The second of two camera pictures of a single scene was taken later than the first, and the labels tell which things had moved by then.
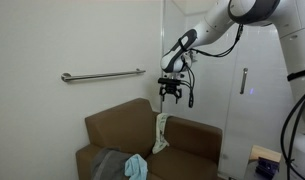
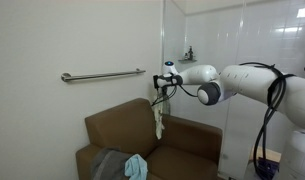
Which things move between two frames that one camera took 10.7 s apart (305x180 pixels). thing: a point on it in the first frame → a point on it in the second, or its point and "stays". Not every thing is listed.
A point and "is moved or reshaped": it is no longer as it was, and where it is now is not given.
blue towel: (136, 167) stays
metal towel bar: (68, 76) stays
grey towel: (109, 164) stays
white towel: (160, 130) is moved or reshaped
